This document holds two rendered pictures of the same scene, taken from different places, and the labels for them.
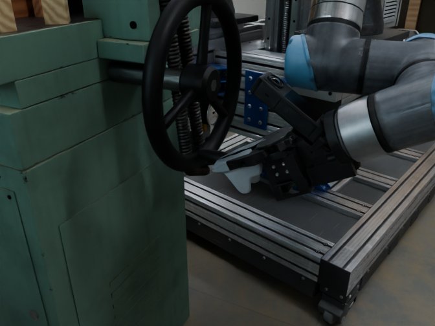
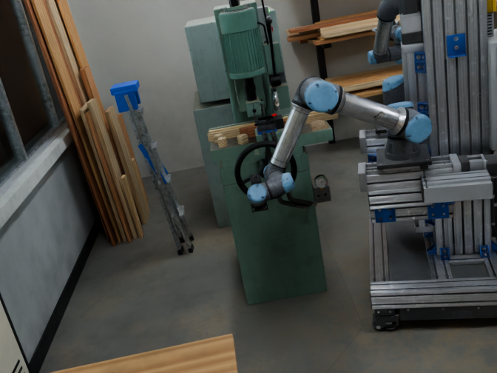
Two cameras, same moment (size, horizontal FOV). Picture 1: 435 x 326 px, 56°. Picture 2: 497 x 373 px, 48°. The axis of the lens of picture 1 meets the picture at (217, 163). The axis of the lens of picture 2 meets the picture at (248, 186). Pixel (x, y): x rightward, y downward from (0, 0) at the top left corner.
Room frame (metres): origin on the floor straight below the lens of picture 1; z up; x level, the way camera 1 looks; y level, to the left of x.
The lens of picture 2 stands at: (-0.48, -2.09, 1.69)
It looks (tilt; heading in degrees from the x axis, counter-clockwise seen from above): 21 degrees down; 64
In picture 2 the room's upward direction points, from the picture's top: 11 degrees counter-clockwise
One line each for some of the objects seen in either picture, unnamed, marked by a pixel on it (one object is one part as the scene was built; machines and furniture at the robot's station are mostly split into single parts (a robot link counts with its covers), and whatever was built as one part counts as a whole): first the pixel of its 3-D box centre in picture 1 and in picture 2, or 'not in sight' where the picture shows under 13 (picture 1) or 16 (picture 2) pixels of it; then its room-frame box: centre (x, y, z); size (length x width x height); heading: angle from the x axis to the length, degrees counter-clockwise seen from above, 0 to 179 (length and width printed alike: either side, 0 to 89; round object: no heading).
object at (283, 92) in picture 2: not in sight; (280, 96); (1.02, 0.42, 1.02); 0.09 x 0.07 x 0.12; 153
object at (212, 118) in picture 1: (206, 115); (321, 182); (0.94, 0.03, 0.65); 0.06 x 0.04 x 0.08; 153
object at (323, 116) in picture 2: not in sight; (272, 126); (0.87, 0.29, 0.92); 0.67 x 0.02 x 0.04; 153
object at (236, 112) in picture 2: not in sight; (245, 72); (0.93, 0.59, 1.16); 0.22 x 0.22 x 0.72; 63
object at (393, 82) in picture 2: not in sight; (396, 89); (1.45, 0.01, 0.98); 0.13 x 0.12 x 0.14; 153
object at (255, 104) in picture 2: not in sight; (254, 107); (0.81, 0.35, 1.03); 0.14 x 0.07 x 0.09; 63
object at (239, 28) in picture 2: not in sight; (242, 44); (0.80, 0.33, 1.35); 0.18 x 0.18 x 0.31
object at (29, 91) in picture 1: (68, 59); (261, 150); (0.77, 0.28, 0.82); 0.40 x 0.21 x 0.04; 153
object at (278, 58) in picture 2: not in sight; (273, 57); (1.03, 0.45, 1.22); 0.09 x 0.08 x 0.15; 63
